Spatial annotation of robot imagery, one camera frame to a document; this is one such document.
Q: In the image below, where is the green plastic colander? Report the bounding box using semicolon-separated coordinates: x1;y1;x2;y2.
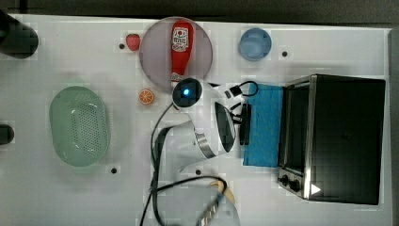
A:
49;86;110;167

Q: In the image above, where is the grey round plate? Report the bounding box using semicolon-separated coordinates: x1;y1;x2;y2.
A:
139;17;213;93

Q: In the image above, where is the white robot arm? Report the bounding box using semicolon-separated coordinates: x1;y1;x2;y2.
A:
162;78;236;170

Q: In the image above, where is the red ketchup bottle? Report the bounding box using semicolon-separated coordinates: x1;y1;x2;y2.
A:
171;20;194;83

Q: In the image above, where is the blue bowl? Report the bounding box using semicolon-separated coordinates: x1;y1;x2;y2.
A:
238;27;272;61

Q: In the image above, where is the black toaster oven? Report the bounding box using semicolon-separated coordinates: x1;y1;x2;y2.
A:
278;74;386;205

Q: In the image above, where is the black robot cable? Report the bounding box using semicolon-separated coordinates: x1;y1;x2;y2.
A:
139;80;260;226

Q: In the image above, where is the red toy strawberry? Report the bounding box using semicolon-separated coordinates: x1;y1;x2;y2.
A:
125;34;141;51

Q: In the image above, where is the orange slice toy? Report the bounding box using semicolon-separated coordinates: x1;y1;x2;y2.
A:
138;89;154;105

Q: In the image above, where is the peeled banana toy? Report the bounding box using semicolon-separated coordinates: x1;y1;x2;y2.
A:
210;181;235;204

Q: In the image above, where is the black cup holder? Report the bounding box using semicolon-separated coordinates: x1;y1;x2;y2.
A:
0;10;39;59

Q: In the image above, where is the black cylinder post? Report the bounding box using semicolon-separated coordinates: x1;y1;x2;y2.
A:
0;124;14;145

